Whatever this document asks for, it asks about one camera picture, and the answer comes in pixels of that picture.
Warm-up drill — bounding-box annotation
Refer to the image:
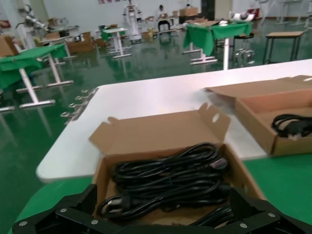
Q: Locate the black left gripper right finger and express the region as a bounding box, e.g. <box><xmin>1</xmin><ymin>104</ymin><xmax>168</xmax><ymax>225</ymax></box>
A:
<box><xmin>214</xmin><ymin>189</ymin><xmax>281</xmax><ymax>234</ymax></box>

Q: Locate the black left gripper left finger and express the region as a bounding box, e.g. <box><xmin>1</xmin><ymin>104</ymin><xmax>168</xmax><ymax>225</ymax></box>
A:
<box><xmin>12</xmin><ymin>184</ymin><xmax>110</xmax><ymax>234</ymax></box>

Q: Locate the black power cable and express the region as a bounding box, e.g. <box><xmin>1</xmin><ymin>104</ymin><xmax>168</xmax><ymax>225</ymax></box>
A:
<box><xmin>272</xmin><ymin>114</ymin><xmax>312</xmax><ymax>140</ymax></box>
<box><xmin>192</xmin><ymin>206</ymin><xmax>236</xmax><ymax>231</ymax></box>
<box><xmin>114</xmin><ymin>142</ymin><xmax>229</xmax><ymax>186</ymax></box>
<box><xmin>97</xmin><ymin>175</ymin><xmax>234</xmax><ymax>221</ymax></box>

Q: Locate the cardboard box with round-holed lid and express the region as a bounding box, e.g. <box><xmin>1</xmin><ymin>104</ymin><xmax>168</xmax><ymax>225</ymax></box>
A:
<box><xmin>203</xmin><ymin>75</ymin><xmax>312</xmax><ymax>157</ymax></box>

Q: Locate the cardboard box with notched lid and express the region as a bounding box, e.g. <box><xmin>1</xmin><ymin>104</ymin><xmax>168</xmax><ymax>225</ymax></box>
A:
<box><xmin>88</xmin><ymin>102</ymin><xmax>267</xmax><ymax>227</ymax></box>

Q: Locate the green table cloth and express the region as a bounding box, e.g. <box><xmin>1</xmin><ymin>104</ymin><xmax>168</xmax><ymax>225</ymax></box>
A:
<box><xmin>18</xmin><ymin>152</ymin><xmax>312</xmax><ymax>234</ymax></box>

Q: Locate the silver binder clip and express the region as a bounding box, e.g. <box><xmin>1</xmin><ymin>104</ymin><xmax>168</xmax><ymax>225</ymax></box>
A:
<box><xmin>69</xmin><ymin>102</ymin><xmax>86</xmax><ymax>115</ymax></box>
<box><xmin>81</xmin><ymin>88</ymin><xmax>99</xmax><ymax>98</ymax></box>
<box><xmin>60</xmin><ymin>111</ymin><xmax>80</xmax><ymax>124</ymax></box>
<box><xmin>74</xmin><ymin>95</ymin><xmax>92</xmax><ymax>106</ymax></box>

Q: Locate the silver metal case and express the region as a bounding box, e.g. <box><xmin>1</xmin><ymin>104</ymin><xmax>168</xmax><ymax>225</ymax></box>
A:
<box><xmin>233</xmin><ymin>48</ymin><xmax>254</xmax><ymax>68</ymax></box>

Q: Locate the green-clothed white-legged table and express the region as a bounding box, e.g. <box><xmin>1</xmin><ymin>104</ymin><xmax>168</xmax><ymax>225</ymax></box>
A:
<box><xmin>182</xmin><ymin>21</ymin><xmax>254</xmax><ymax>71</ymax></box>
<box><xmin>0</xmin><ymin>43</ymin><xmax>74</xmax><ymax>109</ymax></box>
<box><xmin>100</xmin><ymin>27</ymin><xmax>134</xmax><ymax>59</ymax></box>

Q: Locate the brown cardboard carton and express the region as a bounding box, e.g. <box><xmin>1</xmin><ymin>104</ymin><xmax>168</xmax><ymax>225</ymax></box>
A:
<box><xmin>179</xmin><ymin>7</ymin><xmax>198</xmax><ymax>17</ymax></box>
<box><xmin>0</xmin><ymin>35</ymin><xmax>20</xmax><ymax>57</ymax></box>
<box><xmin>66</xmin><ymin>31</ymin><xmax>96</xmax><ymax>54</ymax></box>

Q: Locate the black round stool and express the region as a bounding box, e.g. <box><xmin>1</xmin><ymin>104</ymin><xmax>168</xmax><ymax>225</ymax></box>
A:
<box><xmin>233</xmin><ymin>33</ymin><xmax>255</xmax><ymax>49</ymax></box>

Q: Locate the wooden top metal table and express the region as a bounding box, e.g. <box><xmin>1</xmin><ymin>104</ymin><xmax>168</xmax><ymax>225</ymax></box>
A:
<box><xmin>265</xmin><ymin>31</ymin><xmax>305</xmax><ymax>64</ymax></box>

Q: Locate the flattened cardboard sheet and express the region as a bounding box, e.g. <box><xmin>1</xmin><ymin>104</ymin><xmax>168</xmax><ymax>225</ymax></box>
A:
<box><xmin>186</xmin><ymin>18</ymin><xmax>221</xmax><ymax>27</ymax></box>

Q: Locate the white standing robot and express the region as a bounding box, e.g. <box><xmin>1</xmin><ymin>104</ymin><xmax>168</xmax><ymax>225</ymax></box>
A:
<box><xmin>123</xmin><ymin>0</ymin><xmax>145</xmax><ymax>42</ymax></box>

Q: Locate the person in white clothes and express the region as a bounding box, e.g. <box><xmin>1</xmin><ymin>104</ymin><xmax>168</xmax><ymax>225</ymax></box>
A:
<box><xmin>156</xmin><ymin>4</ymin><xmax>173</xmax><ymax>32</ymax></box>

